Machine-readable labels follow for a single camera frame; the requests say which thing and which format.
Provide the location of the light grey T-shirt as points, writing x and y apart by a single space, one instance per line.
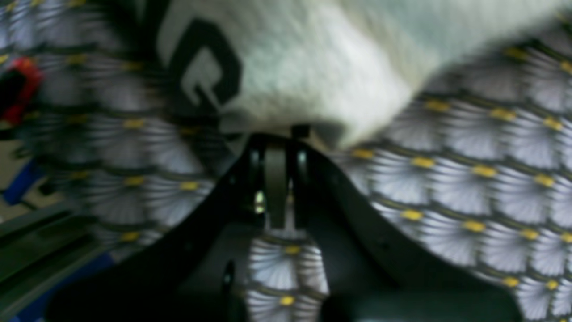
345 67

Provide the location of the fan-patterned purple tablecloth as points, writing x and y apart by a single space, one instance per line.
476 168

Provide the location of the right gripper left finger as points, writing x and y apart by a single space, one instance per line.
194 273

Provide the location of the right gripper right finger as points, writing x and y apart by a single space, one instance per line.
374 272

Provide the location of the red and black table clamp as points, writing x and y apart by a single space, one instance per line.
19 84

